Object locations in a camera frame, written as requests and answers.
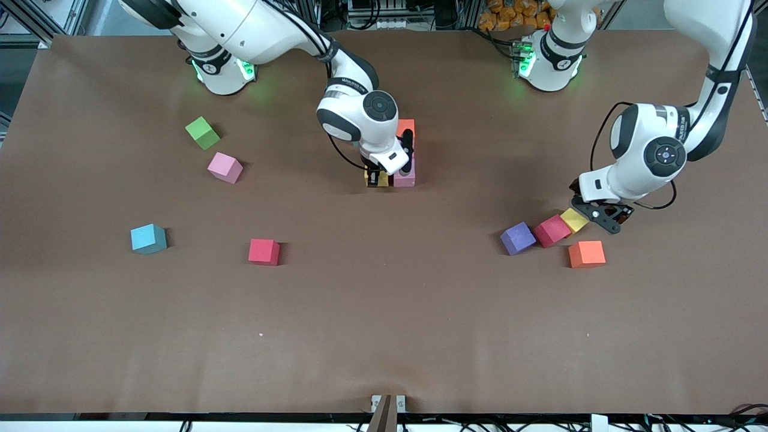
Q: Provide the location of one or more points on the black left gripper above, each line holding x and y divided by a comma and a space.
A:
621, 214

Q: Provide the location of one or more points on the pink foam cube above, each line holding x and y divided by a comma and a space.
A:
405, 180
225, 167

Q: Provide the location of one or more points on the yellow foam cube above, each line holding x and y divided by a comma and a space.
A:
378, 180
573, 221

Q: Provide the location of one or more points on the paper table cover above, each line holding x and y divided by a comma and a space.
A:
384, 312

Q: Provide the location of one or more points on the light blue foam cube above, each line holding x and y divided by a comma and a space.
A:
148, 239

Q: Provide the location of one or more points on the bag of orange items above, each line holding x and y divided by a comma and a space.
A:
510, 15

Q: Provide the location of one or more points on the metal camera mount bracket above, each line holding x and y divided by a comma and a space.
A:
387, 414

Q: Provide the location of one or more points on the orange foam cube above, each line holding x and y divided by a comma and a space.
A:
407, 125
586, 254

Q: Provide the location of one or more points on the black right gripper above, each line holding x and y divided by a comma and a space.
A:
372, 175

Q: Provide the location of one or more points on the electronics rack unit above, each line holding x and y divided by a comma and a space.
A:
378, 15

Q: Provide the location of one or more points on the red foam cube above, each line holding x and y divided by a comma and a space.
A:
264, 251
551, 230

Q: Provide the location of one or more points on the purple foam cube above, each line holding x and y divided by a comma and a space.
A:
518, 238

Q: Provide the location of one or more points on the green foam cube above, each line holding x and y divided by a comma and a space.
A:
203, 133

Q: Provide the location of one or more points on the small white box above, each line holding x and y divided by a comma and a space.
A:
599, 423

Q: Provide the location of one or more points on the aluminium frame profile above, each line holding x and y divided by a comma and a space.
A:
27, 23

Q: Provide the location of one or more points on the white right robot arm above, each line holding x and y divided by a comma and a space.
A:
252, 24

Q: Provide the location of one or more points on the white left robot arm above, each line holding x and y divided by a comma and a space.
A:
714, 24

